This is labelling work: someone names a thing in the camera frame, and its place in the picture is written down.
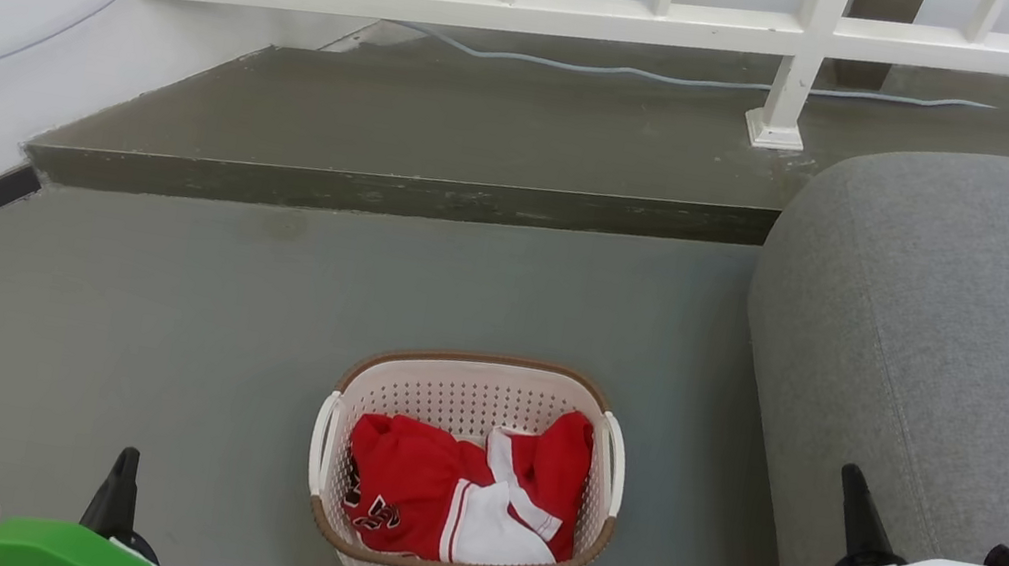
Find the white metal railing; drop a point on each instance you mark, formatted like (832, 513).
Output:
(608, 11)

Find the grey fabric sofa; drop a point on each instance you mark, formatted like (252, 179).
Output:
(944, 322)

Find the red white sports jersey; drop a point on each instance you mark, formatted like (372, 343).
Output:
(408, 475)

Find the white perforated laundry basket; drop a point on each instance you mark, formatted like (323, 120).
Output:
(467, 394)

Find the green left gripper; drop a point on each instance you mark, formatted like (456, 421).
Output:
(52, 551)

